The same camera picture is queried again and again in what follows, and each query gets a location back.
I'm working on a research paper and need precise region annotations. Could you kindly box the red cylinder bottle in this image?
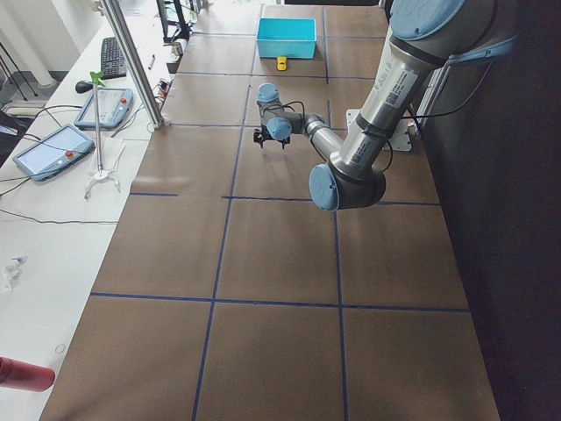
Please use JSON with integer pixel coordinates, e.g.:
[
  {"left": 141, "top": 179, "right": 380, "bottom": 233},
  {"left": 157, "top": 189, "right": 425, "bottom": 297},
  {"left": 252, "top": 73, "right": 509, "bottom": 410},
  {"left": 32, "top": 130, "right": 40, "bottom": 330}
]
[{"left": 1, "top": 357, "right": 55, "bottom": 392}]

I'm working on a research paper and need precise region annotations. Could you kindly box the black computer mouse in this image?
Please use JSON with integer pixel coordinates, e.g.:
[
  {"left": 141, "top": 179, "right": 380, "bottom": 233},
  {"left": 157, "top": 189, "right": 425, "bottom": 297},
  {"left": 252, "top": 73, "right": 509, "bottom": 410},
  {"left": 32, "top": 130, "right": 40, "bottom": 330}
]
[{"left": 75, "top": 81, "right": 93, "bottom": 94}]

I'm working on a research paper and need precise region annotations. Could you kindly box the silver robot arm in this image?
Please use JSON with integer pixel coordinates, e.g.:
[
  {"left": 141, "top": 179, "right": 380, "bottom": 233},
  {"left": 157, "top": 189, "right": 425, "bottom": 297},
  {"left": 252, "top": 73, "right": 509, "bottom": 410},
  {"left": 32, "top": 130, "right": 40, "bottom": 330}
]
[{"left": 253, "top": 1, "right": 518, "bottom": 211}]

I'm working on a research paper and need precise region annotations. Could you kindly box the teach pendant lower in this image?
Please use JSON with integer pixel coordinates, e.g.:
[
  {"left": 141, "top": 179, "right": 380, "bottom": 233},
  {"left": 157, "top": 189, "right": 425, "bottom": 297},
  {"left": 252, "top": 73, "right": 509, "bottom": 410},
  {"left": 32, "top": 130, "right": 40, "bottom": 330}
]
[{"left": 12, "top": 124, "right": 95, "bottom": 182}]

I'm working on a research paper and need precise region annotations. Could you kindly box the turquoise plastic bin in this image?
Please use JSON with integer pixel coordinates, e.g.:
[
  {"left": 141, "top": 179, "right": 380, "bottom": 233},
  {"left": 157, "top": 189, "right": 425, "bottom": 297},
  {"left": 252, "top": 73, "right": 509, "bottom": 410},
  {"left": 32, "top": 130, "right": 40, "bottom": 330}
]
[{"left": 257, "top": 18, "right": 317, "bottom": 60}]

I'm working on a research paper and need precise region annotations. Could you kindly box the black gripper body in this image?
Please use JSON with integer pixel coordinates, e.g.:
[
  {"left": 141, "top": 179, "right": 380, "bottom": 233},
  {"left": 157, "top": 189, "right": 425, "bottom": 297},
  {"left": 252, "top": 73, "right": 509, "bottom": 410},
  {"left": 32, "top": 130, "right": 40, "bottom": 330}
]
[{"left": 261, "top": 126, "right": 282, "bottom": 143}]

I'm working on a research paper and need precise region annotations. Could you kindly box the teach pendant upper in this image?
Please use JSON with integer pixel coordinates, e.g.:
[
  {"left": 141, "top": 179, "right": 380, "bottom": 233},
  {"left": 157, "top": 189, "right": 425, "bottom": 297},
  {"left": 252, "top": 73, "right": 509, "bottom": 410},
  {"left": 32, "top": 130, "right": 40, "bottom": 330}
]
[{"left": 74, "top": 88, "right": 133, "bottom": 130}]

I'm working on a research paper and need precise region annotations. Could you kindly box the orange connector block upper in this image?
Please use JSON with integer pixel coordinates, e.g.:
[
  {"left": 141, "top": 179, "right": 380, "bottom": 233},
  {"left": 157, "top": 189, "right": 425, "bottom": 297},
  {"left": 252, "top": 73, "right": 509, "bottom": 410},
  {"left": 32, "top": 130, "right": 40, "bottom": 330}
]
[{"left": 157, "top": 79, "right": 170, "bottom": 98}]

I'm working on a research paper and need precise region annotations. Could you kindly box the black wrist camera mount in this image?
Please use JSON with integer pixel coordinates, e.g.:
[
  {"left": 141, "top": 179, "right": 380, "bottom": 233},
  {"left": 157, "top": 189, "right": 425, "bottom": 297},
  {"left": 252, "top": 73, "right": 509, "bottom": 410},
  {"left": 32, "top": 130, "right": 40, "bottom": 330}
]
[{"left": 252, "top": 129, "right": 266, "bottom": 147}]

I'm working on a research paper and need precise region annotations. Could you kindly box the black keyboard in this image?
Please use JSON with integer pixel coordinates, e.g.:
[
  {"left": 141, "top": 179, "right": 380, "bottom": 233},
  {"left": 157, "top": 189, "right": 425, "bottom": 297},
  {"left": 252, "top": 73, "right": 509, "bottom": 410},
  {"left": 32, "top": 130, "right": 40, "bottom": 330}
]
[{"left": 100, "top": 37, "right": 126, "bottom": 80}]

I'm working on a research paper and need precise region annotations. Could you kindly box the grabber stick green handle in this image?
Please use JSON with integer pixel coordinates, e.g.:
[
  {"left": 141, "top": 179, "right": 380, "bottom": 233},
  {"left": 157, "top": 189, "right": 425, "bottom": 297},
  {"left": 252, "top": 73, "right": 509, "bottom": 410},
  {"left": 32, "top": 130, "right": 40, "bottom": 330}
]
[{"left": 84, "top": 71, "right": 121, "bottom": 200}]

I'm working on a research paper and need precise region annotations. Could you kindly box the teach pendant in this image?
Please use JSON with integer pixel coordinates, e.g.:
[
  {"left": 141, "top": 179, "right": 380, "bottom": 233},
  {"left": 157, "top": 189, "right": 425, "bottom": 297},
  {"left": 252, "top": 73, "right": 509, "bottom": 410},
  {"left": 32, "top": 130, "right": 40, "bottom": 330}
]
[
  {"left": 74, "top": 88, "right": 133, "bottom": 130},
  {"left": 12, "top": 124, "right": 95, "bottom": 182}
]

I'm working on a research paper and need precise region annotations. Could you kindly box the yellow beetle toy car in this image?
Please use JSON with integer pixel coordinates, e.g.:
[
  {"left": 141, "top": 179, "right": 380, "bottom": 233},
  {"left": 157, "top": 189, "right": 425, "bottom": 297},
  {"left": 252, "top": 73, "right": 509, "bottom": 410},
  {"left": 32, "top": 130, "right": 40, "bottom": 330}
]
[{"left": 276, "top": 56, "right": 288, "bottom": 72}]

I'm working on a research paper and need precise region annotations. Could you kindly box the aluminium frame post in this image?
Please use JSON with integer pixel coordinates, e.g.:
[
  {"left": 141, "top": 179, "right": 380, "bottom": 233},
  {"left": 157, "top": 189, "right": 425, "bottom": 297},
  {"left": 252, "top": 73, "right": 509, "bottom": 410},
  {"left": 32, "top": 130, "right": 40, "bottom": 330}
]
[{"left": 100, "top": 0, "right": 164, "bottom": 129}]

